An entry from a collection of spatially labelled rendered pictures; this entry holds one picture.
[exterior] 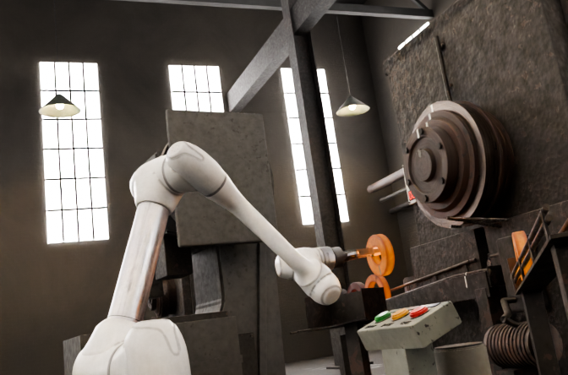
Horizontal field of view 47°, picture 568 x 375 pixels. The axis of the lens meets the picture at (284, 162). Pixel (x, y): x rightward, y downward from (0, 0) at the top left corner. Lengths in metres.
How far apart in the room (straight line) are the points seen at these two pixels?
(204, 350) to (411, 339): 3.15
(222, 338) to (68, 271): 7.79
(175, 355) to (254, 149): 3.48
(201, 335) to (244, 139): 1.55
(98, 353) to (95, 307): 10.14
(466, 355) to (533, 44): 1.20
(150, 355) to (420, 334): 0.70
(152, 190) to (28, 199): 10.23
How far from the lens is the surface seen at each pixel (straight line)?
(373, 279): 3.03
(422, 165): 2.42
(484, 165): 2.30
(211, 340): 4.45
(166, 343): 1.73
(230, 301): 5.03
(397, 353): 1.43
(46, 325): 11.96
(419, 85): 2.87
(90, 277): 12.06
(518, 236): 1.91
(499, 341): 2.09
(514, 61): 2.43
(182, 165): 1.98
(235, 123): 5.07
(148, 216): 2.04
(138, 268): 1.98
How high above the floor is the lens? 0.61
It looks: 14 degrees up
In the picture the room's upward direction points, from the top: 8 degrees counter-clockwise
